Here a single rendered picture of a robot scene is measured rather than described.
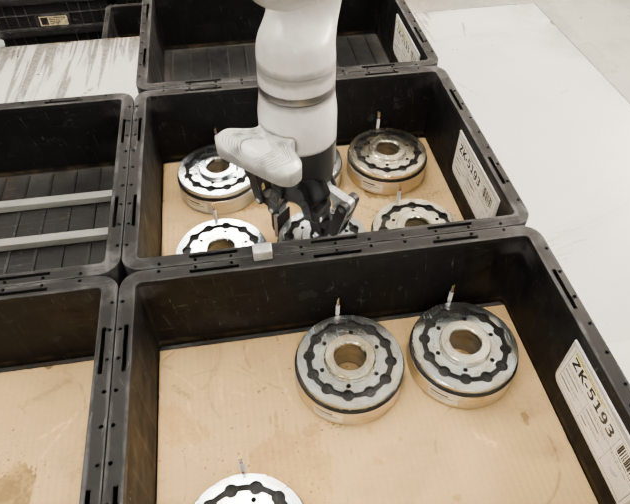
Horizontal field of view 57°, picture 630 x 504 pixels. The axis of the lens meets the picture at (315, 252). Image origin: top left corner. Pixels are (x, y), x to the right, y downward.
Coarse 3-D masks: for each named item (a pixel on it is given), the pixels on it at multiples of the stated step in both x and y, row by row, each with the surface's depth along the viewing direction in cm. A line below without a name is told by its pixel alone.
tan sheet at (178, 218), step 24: (168, 168) 78; (432, 168) 78; (168, 192) 75; (360, 192) 75; (408, 192) 75; (432, 192) 75; (168, 216) 72; (192, 216) 72; (240, 216) 72; (264, 216) 72; (360, 216) 72; (456, 216) 72; (168, 240) 69
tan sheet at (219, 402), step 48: (288, 336) 60; (192, 384) 56; (240, 384) 56; (288, 384) 56; (528, 384) 56; (192, 432) 53; (240, 432) 53; (288, 432) 53; (336, 432) 53; (384, 432) 53; (432, 432) 53; (480, 432) 53; (528, 432) 53; (192, 480) 50; (288, 480) 50; (336, 480) 50; (384, 480) 50; (432, 480) 50; (480, 480) 50; (528, 480) 50; (576, 480) 50
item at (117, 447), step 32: (288, 256) 54; (320, 256) 55; (352, 256) 54; (384, 256) 55; (544, 256) 54; (128, 288) 52; (128, 320) 49; (576, 320) 49; (128, 352) 47; (608, 352) 47; (128, 384) 45; (608, 384) 46; (128, 416) 44; (128, 448) 42
